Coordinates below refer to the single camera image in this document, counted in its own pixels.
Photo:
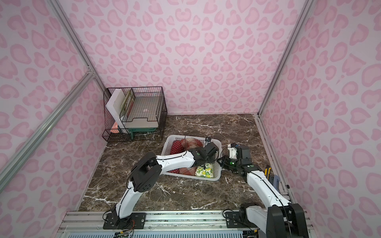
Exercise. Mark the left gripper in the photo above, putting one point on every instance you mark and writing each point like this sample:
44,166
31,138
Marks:
207,160

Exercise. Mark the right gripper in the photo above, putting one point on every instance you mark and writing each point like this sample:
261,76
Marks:
225,162

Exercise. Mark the green lemon print skirt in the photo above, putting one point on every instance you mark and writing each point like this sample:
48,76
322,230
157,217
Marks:
205,171

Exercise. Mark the red plaid skirt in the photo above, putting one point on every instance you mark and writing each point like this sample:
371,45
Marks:
190,143

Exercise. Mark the red polka dot skirt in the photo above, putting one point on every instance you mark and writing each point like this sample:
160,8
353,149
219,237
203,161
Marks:
176,149

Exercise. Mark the white plastic basket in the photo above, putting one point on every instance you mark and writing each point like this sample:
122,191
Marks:
166,151

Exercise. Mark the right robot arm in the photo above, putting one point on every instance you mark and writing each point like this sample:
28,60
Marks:
279,218

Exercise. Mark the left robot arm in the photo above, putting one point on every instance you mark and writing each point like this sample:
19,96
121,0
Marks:
147,170

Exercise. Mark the yellow black utility knife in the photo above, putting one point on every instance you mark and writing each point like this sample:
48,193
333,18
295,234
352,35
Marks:
267,172

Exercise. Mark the green stand under tray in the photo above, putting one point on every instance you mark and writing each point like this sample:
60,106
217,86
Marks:
136,133

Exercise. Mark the white tray in basket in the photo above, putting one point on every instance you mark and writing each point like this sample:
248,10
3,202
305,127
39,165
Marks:
145,113

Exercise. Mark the green book in basket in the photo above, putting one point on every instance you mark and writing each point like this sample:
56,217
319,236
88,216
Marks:
127,103

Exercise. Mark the white foam board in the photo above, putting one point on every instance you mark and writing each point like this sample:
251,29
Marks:
114,106

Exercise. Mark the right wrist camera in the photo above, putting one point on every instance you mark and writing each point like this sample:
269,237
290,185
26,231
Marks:
233,152

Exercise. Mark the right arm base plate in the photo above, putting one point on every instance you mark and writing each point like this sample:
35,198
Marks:
233,219

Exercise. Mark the black wire basket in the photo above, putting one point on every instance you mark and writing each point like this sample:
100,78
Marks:
111,133

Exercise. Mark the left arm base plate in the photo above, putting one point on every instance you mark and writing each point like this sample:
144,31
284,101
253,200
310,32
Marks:
136,221

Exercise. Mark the aluminium front rail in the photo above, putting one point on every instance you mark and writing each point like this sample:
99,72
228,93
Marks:
156,224

